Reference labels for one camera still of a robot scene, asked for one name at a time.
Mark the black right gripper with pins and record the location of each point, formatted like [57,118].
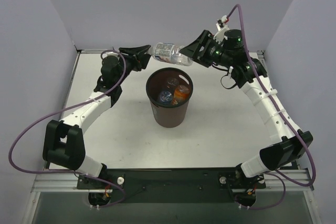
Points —
[203,48]

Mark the clear plastic bottle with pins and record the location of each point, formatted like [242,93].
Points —
[171,83]

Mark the blue label plastic bottle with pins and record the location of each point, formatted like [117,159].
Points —
[165,97]

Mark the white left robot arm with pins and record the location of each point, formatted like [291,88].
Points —
[64,144]

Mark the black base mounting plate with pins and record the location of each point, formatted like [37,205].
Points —
[176,185]

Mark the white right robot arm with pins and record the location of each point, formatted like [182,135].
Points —
[287,140]

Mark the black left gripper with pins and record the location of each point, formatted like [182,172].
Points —
[136,59]

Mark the brown plastic waste bin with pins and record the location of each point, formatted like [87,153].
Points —
[167,116]

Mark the orange label plastic bottle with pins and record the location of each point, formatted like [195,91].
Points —
[181,93]

